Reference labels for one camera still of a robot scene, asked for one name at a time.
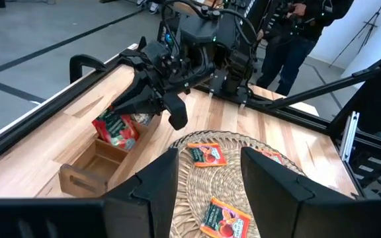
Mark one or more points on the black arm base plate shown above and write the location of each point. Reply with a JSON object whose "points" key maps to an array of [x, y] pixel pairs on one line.
{"points": [[243, 98]]}

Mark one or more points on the orange tea bag sachet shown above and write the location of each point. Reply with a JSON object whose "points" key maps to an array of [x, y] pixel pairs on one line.
{"points": [[225, 221], [207, 155], [273, 155]]}

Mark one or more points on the black tripod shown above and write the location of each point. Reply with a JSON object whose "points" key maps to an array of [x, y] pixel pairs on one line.
{"points": [[365, 29]]}

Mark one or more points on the black curved clamp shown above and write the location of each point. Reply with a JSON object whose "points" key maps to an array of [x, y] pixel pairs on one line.
{"points": [[78, 61]]}

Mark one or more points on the red tea bag sachet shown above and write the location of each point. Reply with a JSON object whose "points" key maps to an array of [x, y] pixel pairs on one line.
{"points": [[116, 130]]}

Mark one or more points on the wooden three-compartment tray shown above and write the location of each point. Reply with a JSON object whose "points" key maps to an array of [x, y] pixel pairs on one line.
{"points": [[81, 180]]}

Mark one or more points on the person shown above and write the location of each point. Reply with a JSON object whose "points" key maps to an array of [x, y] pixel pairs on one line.
{"points": [[293, 49]]}

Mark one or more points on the beige tea bag sachet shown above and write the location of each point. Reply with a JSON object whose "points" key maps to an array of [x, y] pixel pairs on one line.
{"points": [[143, 119]]}

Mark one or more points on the round woven placemat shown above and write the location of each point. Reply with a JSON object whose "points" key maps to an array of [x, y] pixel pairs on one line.
{"points": [[210, 185]]}

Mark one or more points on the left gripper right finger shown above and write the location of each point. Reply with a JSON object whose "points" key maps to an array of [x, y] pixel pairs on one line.
{"points": [[273, 205]]}

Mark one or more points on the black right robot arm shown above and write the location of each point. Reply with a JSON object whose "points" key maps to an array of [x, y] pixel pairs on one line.
{"points": [[203, 33]]}

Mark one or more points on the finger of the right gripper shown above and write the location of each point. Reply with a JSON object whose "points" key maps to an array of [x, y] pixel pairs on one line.
{"points": [[141, 104], [137, 86]]}

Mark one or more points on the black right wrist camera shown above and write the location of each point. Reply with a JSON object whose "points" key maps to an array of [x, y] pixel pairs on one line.
{"points": [[176, 114]]}

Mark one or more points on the silver aluminium extrusion piece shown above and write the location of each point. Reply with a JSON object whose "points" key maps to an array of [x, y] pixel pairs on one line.
{"points": [[349, 135]]}

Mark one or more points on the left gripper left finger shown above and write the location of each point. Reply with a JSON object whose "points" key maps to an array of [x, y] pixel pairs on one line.
{"points": [[151, 205]]}

